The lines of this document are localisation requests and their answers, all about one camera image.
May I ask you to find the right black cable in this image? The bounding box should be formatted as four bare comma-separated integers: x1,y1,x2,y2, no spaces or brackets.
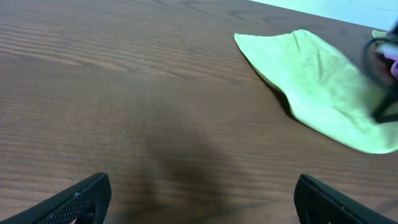
362,21,398,124

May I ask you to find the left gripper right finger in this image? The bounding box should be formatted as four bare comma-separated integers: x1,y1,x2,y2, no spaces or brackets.
294,174,397,224

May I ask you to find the purple microfiber cloth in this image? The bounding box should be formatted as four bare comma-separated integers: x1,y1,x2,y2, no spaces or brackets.
384,46,397,79

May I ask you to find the green microfiber cloth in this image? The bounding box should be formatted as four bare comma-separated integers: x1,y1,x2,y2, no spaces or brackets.
234,29,397,154

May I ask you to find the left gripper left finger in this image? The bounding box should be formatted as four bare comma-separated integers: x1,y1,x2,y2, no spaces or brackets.
1,172,112,224

